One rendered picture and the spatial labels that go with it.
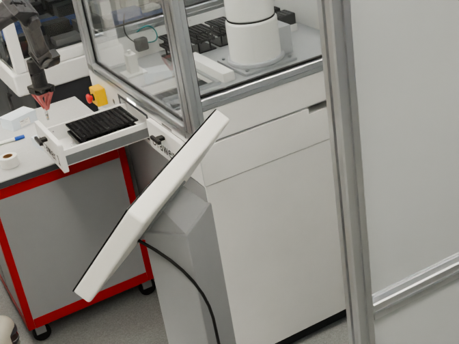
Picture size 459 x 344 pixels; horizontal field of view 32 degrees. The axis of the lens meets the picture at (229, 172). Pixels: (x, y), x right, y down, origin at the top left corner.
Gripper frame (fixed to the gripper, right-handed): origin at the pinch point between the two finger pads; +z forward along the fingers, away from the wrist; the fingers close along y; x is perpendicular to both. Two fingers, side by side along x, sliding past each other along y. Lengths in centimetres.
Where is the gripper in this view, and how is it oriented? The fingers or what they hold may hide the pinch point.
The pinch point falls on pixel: (46, 107)
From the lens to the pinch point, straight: 315.8
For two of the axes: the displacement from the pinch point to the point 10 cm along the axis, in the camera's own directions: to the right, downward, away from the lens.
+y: -7.0, -2.2, 6.8
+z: 1.4, 8.9, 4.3
